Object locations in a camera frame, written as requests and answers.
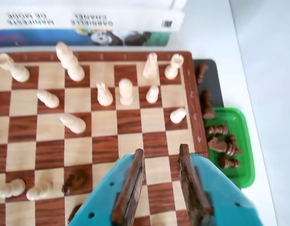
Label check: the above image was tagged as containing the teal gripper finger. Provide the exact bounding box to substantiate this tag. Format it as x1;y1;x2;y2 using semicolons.
178;143;265;226
68;148;146;226

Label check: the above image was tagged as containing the dark wooden knight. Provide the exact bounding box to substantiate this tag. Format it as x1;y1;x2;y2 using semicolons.
62;169;89;196
207;136;227;153

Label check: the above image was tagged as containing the dark wooden bishop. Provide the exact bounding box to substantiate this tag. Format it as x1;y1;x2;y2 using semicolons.
221;134;243;156
201;89;217;120

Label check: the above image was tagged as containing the light wooden pawn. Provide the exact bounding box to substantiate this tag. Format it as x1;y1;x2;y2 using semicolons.
0;178;26;199
59;113;87;135
145;85;160;105
170;107;187;124
36;89;60;109
25;180;54;202

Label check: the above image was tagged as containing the green plastic tray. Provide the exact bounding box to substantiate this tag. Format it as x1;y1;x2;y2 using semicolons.
202;107;257;189

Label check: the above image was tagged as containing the wooden chessboard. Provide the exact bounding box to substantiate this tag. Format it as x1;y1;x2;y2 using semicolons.
0;51;209;226

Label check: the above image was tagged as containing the light wooden knight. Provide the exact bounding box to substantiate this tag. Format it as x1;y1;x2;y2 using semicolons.
96;81;114;106
143;52;159;80

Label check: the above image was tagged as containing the light pawn row C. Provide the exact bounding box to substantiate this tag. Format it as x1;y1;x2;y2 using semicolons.
118;78;134;106

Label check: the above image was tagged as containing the light wooden rook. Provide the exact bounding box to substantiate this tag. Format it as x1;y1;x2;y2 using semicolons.
164;53;185;80
0;52;31;83

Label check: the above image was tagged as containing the panda picture book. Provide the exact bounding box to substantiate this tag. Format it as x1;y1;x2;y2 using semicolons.
0;27;172;47

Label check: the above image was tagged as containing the white Gabrielle Chanel book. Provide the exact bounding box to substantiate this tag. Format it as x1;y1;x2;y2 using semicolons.
0;10;185;32

